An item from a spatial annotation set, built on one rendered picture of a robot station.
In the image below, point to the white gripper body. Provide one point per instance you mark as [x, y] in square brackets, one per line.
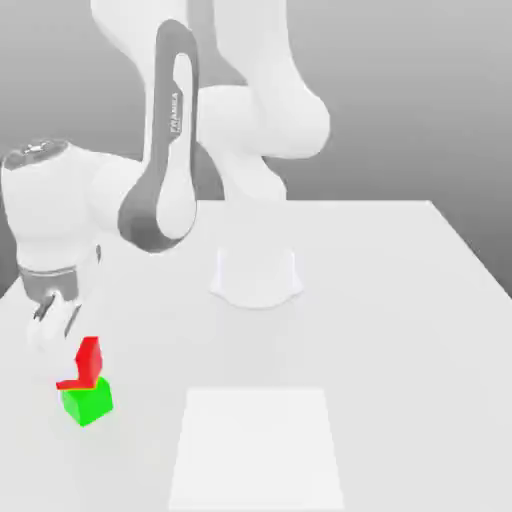
[54, 348]

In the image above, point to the small red cube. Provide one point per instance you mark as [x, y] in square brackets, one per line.
[90, 359]

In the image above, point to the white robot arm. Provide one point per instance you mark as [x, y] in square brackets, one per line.
[52, 204]

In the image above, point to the small green cube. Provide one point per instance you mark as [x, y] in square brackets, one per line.
[86, 404]

